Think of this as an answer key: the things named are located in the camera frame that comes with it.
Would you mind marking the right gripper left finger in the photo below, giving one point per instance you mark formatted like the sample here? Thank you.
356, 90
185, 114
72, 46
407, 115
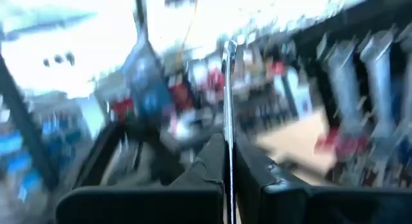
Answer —
209, 166

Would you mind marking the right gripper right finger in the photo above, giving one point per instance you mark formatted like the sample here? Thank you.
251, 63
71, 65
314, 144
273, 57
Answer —
254, 179

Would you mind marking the tan desk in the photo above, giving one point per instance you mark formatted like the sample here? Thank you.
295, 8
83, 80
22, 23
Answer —
296, 143

